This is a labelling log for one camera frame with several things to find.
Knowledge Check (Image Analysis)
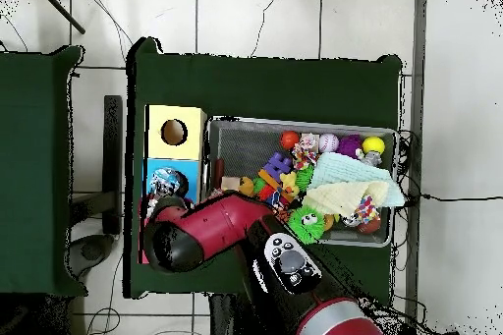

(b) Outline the dark green tablecloth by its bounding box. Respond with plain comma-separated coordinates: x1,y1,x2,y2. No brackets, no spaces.
125,35,404,308

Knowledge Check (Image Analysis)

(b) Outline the multicoloured patterned cloth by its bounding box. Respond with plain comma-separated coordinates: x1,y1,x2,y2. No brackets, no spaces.
355,195,382,226

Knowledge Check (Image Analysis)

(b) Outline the floral patterned fabric knot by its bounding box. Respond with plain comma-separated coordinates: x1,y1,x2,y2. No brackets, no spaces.
297,134,319,155

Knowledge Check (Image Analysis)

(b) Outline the yellow ball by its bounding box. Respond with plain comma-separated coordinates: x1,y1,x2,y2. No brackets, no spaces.
361,136,386,156

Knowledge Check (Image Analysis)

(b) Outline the mint knitted cloth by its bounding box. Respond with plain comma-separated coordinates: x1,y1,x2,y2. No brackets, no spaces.
308,153,394,194

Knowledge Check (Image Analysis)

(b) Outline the grey round stand base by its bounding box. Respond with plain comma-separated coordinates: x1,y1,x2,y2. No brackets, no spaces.
69,232,116,275

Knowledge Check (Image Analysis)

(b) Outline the white baseball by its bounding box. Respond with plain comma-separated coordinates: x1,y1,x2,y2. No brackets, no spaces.
317,133,340,155

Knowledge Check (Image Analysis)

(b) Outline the dark red sausage toy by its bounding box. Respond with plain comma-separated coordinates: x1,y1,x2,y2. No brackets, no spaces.
211,158,226,189

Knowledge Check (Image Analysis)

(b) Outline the purple monster toy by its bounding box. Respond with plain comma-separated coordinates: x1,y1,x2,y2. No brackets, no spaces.
337,135,363,160

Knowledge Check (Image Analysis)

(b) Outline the cream knitted cloth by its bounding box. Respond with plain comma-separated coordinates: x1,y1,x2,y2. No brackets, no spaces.
302,181,407,218

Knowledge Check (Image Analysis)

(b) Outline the clear shallow mesh bin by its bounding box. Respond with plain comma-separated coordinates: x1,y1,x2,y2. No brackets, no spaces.
199,118,399,250

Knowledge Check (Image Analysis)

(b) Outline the red maraca rattle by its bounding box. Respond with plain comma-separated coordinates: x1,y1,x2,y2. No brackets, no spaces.
280,130,303,151

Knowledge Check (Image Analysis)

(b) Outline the wooden box with three holes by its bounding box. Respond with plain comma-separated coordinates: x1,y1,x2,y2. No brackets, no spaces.
140,104,208,265

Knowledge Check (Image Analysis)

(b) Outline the black rod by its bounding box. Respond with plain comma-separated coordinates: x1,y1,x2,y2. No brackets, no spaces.
34,0,87,36

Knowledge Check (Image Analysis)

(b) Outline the black panel stand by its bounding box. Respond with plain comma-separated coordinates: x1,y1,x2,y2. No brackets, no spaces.
101,94,126,236

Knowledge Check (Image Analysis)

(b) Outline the dark green side cloth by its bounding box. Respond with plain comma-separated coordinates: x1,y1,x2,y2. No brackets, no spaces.
0,43,86,299

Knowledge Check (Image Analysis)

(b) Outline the purple plastic building block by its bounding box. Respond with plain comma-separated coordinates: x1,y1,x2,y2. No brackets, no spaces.
262,151,294,182

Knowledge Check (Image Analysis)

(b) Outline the green spiky ball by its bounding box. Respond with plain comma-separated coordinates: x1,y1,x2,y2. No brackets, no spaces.
287,205,327,245

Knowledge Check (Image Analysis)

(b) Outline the brown plush toy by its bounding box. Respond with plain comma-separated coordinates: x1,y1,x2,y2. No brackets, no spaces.
238,177,256,198

